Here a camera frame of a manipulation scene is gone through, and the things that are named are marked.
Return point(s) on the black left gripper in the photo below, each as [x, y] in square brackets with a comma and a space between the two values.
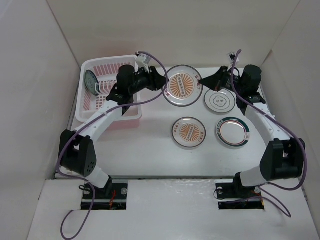
[153, 77]

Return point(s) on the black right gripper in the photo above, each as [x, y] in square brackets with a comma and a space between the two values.
[212, 81]

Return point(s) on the white plate grey rim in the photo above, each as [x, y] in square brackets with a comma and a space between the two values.
[220, 102]

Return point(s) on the orange sunburst plate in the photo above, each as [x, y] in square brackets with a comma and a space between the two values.
[188, 132]
[183, 88]

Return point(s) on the blue floral plate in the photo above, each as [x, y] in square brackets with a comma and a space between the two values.
[91, 82]

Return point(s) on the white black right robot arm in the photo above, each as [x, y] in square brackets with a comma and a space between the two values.
[284, 156]

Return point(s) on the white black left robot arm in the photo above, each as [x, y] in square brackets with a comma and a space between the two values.
[77, 148]

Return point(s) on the white pink dish rack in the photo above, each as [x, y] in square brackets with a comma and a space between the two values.
[105, 71]

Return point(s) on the green red rimmed plate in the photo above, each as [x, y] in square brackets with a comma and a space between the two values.
[233, 132]

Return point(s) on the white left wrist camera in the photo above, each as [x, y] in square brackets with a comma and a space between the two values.
[143, 60]

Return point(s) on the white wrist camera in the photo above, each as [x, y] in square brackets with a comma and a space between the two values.
[143, 60]
[233, 58]

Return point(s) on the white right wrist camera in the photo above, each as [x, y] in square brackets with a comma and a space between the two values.
[233, 58]

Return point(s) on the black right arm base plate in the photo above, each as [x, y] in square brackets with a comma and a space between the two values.
[244, 198]

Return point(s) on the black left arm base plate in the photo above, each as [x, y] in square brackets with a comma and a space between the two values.
[114, 199]

